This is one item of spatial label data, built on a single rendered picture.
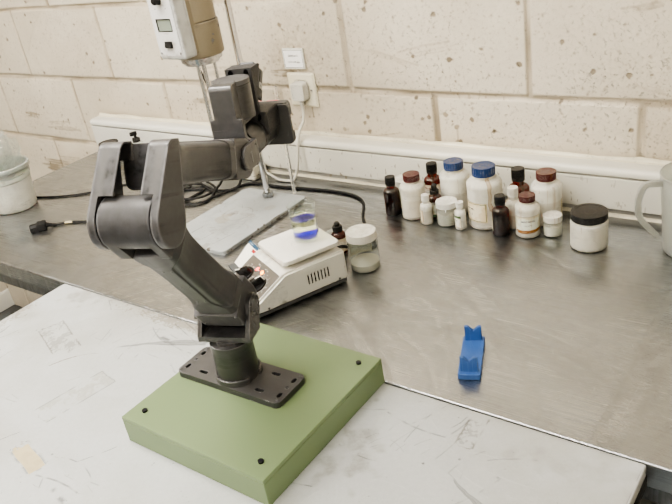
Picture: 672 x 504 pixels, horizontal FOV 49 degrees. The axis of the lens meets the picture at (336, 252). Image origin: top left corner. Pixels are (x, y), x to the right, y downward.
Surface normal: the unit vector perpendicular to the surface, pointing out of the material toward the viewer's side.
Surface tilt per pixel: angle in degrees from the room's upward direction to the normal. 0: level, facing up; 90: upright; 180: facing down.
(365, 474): 0
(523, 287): 0
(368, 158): 90
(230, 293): 82
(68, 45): 90
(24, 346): 0
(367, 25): 90
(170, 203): 90
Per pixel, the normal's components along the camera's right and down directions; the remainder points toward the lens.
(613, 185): -0.58, 0.45
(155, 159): -0.28, -0.29
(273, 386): -0.15, -0.88
